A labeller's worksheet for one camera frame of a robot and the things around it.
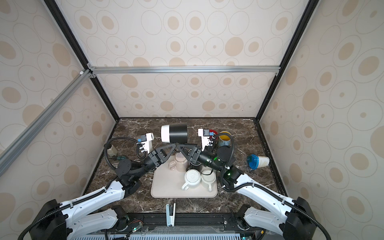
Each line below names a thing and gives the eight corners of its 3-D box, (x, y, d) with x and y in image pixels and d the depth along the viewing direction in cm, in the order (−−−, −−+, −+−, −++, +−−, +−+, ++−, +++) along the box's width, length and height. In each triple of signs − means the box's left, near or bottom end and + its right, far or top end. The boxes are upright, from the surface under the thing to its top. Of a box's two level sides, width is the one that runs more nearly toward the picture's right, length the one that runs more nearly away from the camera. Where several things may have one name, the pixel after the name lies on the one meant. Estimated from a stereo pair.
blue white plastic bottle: (249, 170, 94) (253, 163, 87) (247, 161, 98) (250, 154, 91) (267, 170, 94) (272, 163, 87) (264, 161, 98) (269, 154, 91)
